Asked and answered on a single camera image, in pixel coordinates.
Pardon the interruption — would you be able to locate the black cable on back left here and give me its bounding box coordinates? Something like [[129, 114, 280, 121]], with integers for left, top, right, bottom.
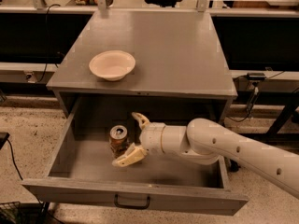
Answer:
[[36, 3, 65, 84]]

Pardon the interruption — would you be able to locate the black wire basket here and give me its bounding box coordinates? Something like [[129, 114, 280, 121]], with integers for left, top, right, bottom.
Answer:
[[0, 202, 21, 224]]

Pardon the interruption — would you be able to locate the black drawer handle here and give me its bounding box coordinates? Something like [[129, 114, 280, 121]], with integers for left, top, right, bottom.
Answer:
[[113, 194, 150, 210]]

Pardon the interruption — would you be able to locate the open grey top drawer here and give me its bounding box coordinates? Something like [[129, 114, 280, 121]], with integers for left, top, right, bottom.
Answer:
[[23, 95, 248, 216]]

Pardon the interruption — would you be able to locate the orange soda can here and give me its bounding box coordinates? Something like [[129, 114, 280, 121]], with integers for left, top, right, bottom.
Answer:
[[109, 125, 129, 158]]

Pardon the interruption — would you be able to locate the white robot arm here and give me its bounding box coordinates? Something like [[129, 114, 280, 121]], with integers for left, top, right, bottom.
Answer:
[[112, 112, 299, 198]]

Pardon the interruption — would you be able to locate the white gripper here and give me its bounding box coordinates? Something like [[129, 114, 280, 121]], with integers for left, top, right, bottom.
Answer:
[[112, 112, 165, 167]]

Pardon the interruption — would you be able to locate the grey cabinet with counter top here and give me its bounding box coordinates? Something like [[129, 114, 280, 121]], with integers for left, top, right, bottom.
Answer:
[[47, 8, 237, 122]]

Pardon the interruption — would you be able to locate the black power adapter with cable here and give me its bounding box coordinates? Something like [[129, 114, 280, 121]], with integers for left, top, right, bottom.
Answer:
[[227, 70, 283, 122]]

